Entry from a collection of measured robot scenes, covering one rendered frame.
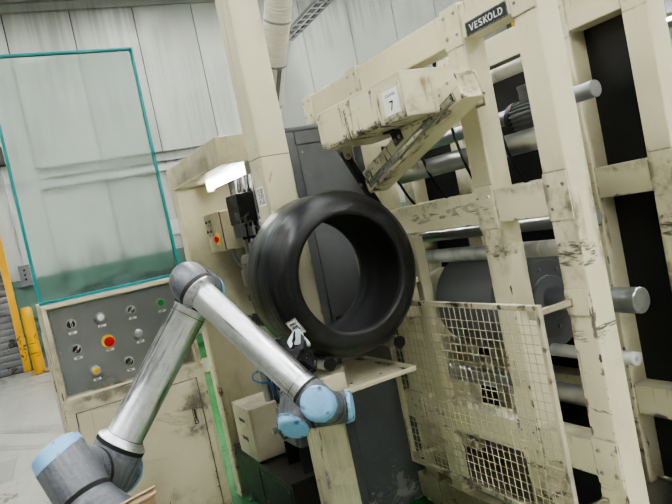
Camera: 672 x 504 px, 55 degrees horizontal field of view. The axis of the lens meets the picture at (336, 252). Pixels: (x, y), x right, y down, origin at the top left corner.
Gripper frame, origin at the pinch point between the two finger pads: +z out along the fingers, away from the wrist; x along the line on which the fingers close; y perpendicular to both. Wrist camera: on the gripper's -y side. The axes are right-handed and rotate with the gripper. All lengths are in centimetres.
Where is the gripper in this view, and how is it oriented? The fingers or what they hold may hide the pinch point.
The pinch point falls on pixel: (295, 330)
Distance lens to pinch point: 209.4
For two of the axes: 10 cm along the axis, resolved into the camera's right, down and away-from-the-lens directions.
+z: 0.1, -6.4, 7.7
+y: 6.3, 6.0, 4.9
